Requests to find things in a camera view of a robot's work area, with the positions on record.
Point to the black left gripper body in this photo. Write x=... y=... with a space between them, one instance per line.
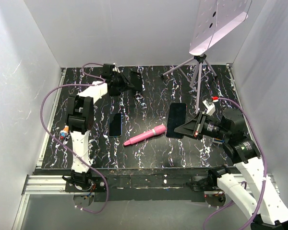
x=119 y=83

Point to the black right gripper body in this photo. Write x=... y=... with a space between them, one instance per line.
x=201 y=126

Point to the blue smartphone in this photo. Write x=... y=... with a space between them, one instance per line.
x=115 y=125

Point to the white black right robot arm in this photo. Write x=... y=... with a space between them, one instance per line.
x=263 y=205

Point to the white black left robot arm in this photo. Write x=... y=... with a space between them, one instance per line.
x=80 y=118

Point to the yellow and blue toy brick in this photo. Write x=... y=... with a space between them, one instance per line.
x=218 y=141

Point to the pink cylindrical tool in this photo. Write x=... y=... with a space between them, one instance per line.
x=158 y=130

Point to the lilac tripod stand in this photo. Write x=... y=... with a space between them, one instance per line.
x=195 y=80

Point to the small colourful toy figure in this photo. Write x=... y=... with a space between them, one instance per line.
x=64 y=132

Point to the lilac perforated board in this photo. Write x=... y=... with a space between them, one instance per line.
x=215 y=19

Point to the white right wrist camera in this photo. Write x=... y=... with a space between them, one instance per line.
x=210 y=105

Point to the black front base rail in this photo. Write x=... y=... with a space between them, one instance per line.
x=158 y=184

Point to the aluminium frame rail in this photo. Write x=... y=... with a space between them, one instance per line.
x=44 y=185

